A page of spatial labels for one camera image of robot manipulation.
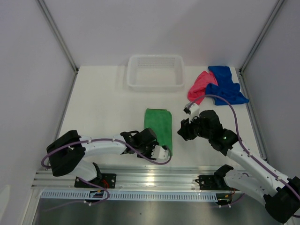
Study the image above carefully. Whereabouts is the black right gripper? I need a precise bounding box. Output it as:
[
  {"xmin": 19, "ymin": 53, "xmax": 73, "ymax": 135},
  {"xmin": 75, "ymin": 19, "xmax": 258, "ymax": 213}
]
[{"xmin": 177, "ymin": 113, "xmax": 212, "ymax": 142}]

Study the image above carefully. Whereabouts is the green microfiber towel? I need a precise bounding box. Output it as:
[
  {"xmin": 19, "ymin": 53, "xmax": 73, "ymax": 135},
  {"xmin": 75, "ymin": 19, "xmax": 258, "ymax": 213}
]
[{"xmin": 144, "ymin": 108, "xmax": 173, "ymax": 153}]

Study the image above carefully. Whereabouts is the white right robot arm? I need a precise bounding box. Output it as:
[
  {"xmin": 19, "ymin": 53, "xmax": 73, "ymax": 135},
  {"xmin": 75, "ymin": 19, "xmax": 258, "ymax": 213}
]
[{"xmin": 178, "ymin": 109, "xmax": 300, "ymax": 224}]

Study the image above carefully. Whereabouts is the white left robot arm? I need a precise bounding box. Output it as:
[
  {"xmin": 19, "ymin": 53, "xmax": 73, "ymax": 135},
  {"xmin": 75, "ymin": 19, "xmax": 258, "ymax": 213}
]
[{"xmin": 46, "ymin": 128, "xmax": 158, "ymax": 188}]

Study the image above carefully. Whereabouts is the pink microfiber towel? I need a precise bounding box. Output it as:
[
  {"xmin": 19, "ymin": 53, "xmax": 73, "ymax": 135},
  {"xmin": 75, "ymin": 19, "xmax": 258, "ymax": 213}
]
[{"xmin": 187, "ymin": 71, "xmax": 218, "ymax": 102}]

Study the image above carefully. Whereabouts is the blue microfiber towel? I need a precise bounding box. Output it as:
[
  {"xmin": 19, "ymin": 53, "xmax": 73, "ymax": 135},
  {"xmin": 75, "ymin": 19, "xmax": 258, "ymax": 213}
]
[{"xmin": 205, "ymin": 66, "xmax": 249, "ymax": 105}]

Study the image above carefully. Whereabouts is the white plastic basket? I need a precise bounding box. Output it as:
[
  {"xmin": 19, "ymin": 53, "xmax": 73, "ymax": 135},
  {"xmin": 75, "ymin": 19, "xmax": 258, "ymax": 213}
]
[{"xmin": 126, "ymin": 54, "xmax": 185, "ymax": 92}]

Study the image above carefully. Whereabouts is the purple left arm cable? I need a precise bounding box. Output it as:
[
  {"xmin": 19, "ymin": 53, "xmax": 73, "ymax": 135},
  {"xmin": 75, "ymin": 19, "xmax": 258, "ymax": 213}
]
[{"xmin": 41, "ymin": 138, "xmax": 173, "ymax": 211}]

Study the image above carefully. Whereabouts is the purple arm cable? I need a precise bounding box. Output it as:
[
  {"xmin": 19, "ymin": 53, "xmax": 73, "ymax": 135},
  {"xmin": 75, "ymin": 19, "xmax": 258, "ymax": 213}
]
[
  {"xmin": 41, "ymin": 138, "xmax": 173, "ymax": 211},
  {"xmin": 185, "ymin": 94, "xmax": 300, "ymax": 218}
]

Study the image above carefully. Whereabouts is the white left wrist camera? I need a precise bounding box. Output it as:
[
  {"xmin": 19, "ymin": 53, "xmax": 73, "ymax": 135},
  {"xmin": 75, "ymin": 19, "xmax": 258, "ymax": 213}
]
[{"xmin": 151, "ymin": 145, "xmax": 170, "ymax": 159}]

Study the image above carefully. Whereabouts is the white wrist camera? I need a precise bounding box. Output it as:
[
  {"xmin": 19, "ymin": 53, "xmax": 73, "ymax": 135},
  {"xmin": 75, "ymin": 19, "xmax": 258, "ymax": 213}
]
[
  {"xmin": 151, "ymin": 145, "xmax": 170, "ymax": 159},
  {"xmin": 183, "ymin": 103, "xmax": 200, "ymax": 122}
]

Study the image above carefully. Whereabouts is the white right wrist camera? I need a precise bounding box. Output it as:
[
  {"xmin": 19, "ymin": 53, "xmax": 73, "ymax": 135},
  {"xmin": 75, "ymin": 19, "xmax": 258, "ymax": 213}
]
[{"xmin": 183, "ymin": 103, "xmax": 200, "ymax": 122}]

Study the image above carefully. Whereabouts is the aluminium front rail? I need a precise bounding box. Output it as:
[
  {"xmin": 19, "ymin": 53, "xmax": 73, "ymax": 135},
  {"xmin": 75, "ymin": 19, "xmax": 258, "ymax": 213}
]
[{"xmin": 31, "ymin": 165, "xmax": 219, "ymax": 192}]

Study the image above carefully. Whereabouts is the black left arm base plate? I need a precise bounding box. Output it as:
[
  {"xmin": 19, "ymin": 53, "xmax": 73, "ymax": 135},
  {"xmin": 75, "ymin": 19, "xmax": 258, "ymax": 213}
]
[{"xmin": 74, "ymin": 173, "xmax": 117, "ymax": 189}]

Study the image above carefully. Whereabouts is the aluminium frame post right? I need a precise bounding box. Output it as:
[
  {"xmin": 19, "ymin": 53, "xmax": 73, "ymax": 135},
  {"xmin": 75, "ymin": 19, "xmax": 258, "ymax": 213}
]
[{"xmin": 239, "ymin": 0, "xmax": 288, "ymax": 75}]

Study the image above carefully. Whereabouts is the aluminium frame post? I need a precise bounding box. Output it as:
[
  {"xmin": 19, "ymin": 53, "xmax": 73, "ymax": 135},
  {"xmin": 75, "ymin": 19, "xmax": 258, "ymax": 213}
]
[
  {"xmin": 239, "ymin": 0, "xmax": 288, "ymax": 75},
  {"xmin": 36, "ymin": 0, "xmax": 79, "ymax": 74}
]

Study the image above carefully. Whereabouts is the white slotted cable duct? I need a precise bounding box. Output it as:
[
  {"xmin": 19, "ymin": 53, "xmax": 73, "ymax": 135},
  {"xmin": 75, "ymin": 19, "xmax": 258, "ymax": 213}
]
[{"xmin": 41, "ymin": 189, "xmax": 218, "ymax": 202}]

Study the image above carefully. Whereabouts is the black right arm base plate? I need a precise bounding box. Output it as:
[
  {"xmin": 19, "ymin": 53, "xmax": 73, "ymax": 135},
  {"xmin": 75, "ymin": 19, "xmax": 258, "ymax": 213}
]
[{"xmin": 195, "ymin": 165, "xmax": 234, "ymax": 191}]

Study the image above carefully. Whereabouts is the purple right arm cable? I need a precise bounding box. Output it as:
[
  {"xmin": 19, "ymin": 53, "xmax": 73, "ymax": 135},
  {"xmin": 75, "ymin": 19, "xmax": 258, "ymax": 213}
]
[{"xmin": 185, "ymin": 94, "xmax": 300, "ymax": 218}]

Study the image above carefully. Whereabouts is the aluminium frame post left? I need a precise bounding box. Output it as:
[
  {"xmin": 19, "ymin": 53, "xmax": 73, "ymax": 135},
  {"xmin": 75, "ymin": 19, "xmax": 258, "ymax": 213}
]
[{"xmin": 36, "ymin": 0, "xmax": 79, "ymax": 74}]

